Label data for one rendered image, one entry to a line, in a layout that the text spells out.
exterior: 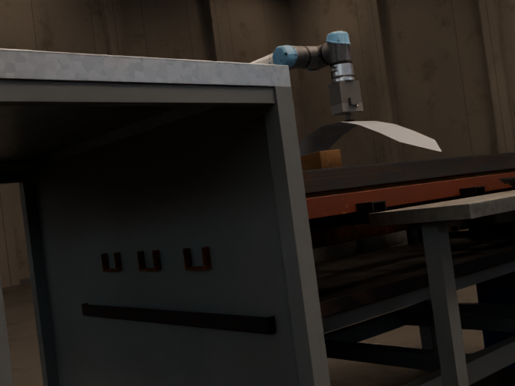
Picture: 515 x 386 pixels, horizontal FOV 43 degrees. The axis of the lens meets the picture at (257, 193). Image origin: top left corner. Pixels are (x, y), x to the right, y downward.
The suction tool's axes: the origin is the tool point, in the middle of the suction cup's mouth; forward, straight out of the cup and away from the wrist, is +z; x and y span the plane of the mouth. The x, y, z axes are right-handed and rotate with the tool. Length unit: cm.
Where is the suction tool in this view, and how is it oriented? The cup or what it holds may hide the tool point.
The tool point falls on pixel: (349, 126)
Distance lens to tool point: 219.3
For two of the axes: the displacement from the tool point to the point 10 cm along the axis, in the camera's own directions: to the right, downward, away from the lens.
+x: -4.8, 0.8, 8.7
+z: 1.3, 9.9, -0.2
